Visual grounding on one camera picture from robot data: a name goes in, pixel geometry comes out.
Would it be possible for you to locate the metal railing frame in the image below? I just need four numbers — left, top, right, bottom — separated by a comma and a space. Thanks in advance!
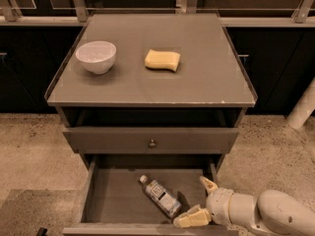
0, 0, 315, 27

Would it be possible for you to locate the clear plastic water bottle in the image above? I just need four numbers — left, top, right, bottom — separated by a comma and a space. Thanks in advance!
139, 175, 181, 218

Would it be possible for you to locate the small black object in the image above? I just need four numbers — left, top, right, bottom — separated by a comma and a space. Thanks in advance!
36, 227, 47, 236

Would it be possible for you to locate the round brass drawer knob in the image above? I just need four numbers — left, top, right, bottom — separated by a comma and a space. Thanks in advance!
149, 140, 157, 148

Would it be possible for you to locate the white ceramic bowl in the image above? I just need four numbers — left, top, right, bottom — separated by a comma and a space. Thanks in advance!
75, 41, 116, 74

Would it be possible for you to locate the open middle drawer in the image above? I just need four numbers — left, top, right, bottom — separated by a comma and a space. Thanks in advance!
63, 154, 238, 236

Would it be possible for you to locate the closed top drawer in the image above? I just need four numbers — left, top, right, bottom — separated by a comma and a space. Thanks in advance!
63, 127, 238, 154

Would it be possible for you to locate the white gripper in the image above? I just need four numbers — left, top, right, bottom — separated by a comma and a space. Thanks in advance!
173, 176, 234, 228

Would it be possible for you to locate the grey drawer cabinet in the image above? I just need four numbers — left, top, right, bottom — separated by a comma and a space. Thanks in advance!
43, 13, 258, 236

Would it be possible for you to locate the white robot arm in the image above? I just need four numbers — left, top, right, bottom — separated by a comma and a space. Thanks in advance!
173, 84, 315, 236

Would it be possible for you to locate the yellow sponge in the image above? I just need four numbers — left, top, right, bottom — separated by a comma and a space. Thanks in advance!
145, 49, 180, 72

